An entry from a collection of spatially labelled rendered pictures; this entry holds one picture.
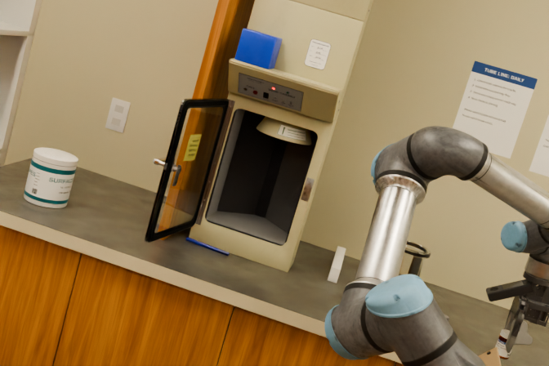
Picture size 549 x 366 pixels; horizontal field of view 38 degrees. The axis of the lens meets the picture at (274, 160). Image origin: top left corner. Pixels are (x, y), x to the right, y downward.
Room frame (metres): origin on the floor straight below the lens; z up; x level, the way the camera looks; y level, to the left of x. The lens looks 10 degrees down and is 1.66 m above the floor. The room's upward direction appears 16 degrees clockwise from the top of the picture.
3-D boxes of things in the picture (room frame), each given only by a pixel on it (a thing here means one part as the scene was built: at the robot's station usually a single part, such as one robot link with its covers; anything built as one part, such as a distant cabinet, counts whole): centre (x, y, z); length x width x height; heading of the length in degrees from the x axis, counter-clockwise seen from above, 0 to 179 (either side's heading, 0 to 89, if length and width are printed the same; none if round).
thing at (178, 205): (2.18, 0.22, 1.19); 0.30 x 0.01 x 0.40; 163
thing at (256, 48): (2.28, 0.13, 1.56); 0.10 x 0.10 x 0.09; 82
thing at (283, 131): (2.42, -0.01, 1.34); 0.18 x 0.18 x 0.05
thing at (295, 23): (2.45, 0.01, 1.33); 0.32 x 0.25 x 0.77; 82
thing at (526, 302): (2.02, -0.75, 1.15); 0.09 x 0.08 x 0.12; 85
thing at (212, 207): (2.45, 0.01, 1.19); 0.26 x 0.24 x 0.35; 82
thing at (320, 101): (2.27, 0.03, 1.46); 0.32 x 0.12 x 0.10; 82
